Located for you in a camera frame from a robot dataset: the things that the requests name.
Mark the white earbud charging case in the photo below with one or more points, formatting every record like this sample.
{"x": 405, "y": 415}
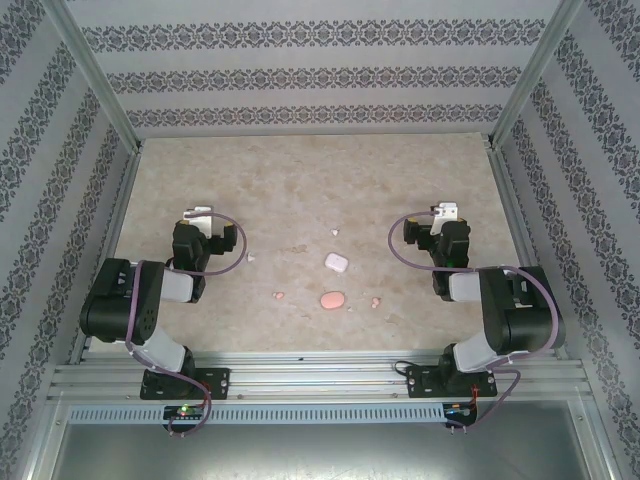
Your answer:
{"x": 335, "y": 261}

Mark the pink earbud charging case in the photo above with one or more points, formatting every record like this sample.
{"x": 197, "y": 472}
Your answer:
{"x": 332, "y": 300}

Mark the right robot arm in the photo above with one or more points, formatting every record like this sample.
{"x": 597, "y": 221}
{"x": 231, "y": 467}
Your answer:
{"x": 525, "y": 310}

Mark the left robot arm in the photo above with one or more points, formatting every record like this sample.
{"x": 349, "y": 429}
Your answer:
{"x": 115, "y": 300}

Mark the small controller board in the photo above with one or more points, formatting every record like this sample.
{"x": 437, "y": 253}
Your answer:
{"x": 460, "y": 411}
{"x": 182, "y": 412}

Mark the grey metal panel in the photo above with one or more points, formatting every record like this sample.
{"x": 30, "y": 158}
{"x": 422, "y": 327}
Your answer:
{"x": 320, "y": 455}

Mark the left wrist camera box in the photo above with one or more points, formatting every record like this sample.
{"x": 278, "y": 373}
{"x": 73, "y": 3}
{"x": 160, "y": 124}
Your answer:
{"x": 204, "y": 217}

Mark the aluminium side rail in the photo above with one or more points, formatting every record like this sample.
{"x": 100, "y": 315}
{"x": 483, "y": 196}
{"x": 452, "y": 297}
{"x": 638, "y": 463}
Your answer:
{"x": 525, "y": 240}
{"x": 107, "y": 250}

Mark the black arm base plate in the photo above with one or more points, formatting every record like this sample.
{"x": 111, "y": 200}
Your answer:
{"x": 215, "y": 382}
{"x": 420, "y": 382}

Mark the aluminium frame post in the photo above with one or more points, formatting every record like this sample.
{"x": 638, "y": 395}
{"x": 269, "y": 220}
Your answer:
{"x": 90, "y": 75}
{"x": 537, "y": 75}

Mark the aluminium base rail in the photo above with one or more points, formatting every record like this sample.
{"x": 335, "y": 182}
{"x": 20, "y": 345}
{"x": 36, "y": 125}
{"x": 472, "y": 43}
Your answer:
{"x": 320, "y": 380}

